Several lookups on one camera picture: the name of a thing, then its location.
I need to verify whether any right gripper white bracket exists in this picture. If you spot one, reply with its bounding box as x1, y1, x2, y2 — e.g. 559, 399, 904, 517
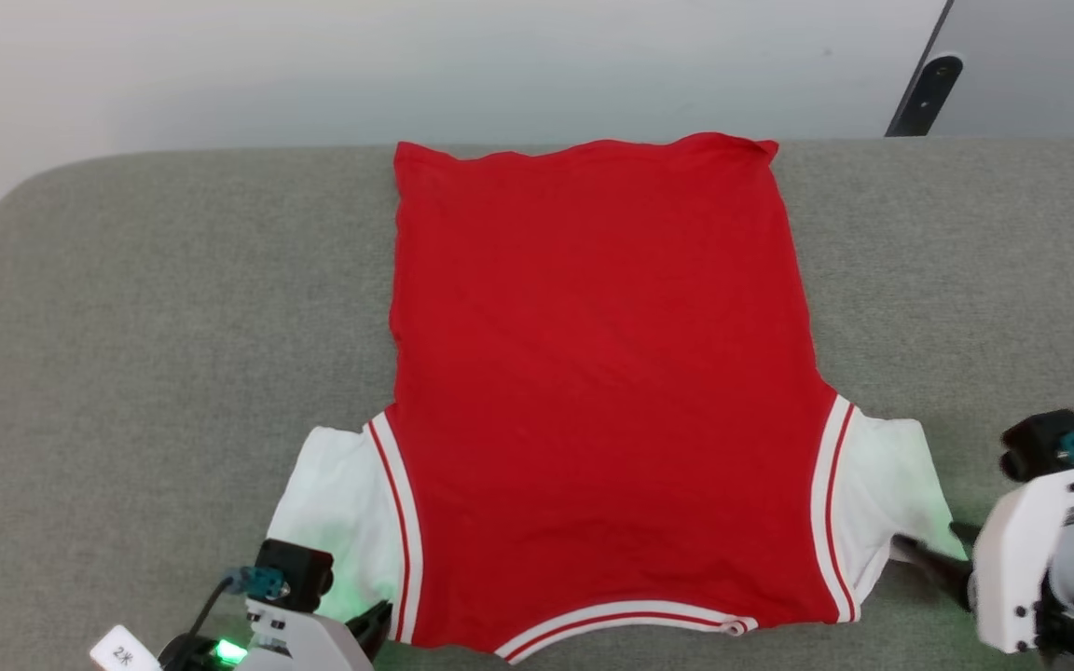
893, 463, 1074, 653

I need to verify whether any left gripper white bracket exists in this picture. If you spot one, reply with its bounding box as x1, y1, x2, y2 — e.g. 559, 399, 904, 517
234, 601, 395, 671

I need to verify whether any red and white t-shirt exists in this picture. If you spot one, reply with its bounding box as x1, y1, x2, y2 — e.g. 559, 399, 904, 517
267, 132, 967, 664

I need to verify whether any grey fabric sofa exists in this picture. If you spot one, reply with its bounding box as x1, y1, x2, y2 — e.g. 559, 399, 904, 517
0, 138, 1074, 671

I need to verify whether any grey panel with dark edge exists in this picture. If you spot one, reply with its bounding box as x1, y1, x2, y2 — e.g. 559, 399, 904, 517
915, 0, 1074, 141

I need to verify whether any white cable label tag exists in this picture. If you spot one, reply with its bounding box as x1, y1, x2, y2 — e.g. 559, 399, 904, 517
89, 626, 163, 671

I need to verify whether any black oblong wall bracket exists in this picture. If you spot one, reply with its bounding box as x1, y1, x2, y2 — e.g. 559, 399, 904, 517
886, 53, 965, 138

